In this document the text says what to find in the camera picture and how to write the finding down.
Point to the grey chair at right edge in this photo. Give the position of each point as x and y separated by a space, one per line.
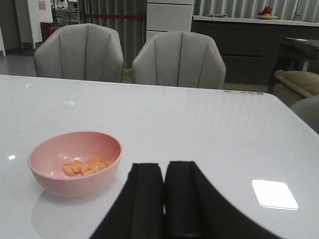
308 110

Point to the left grey upholstered chair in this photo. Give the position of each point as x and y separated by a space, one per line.
86 51

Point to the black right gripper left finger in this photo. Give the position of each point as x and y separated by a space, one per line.
137 213

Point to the right grey upholstered chair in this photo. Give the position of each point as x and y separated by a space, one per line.
180 59

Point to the fruit plate on counter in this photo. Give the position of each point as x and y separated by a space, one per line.
266 14

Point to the black side table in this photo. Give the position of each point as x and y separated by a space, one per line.
295 54

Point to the red barrier belt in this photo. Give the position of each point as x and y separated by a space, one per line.
112 16

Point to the dark sideboard counter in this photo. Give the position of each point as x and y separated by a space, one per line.
249 47

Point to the tan cushion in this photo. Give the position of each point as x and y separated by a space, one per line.
304 83

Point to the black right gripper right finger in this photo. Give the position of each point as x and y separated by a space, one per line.
194 209

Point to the white drawer cabinet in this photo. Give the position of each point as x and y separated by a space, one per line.
168 15

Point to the grey upholstered chair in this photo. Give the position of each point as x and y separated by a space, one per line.
180 59
86 51

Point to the red box bin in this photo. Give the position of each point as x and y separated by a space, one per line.
47 29

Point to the pink plastic bowl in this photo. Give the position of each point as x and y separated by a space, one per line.
47 159

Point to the orange ham slices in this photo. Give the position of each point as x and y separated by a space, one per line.
77 167

